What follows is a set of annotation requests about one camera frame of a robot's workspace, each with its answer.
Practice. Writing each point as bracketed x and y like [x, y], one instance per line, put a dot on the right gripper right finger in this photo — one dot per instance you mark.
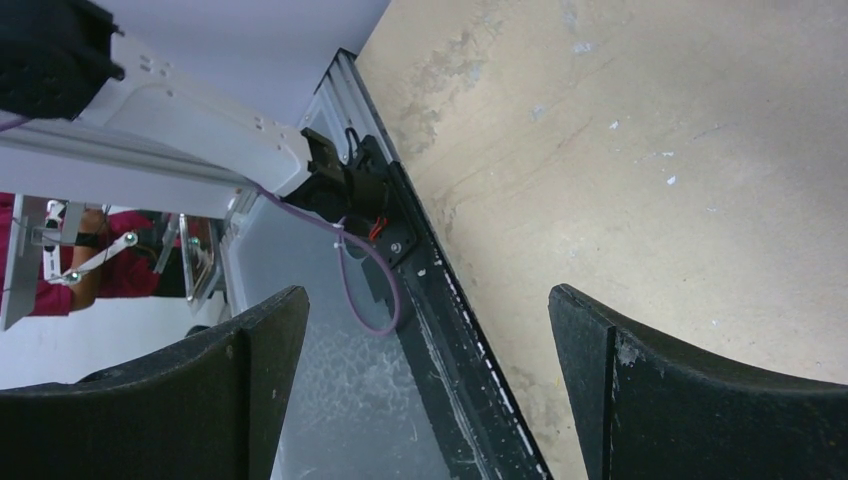
[647, 405]

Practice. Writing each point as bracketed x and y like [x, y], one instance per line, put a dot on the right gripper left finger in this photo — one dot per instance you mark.
[210, 406]

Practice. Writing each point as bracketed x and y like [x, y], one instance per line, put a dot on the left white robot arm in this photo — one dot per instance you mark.
[109, 121]

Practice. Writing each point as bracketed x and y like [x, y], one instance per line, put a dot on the person in red shirt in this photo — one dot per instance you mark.
[59, 257]

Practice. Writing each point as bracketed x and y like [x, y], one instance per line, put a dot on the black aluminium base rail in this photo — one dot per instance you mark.
[477, 425]

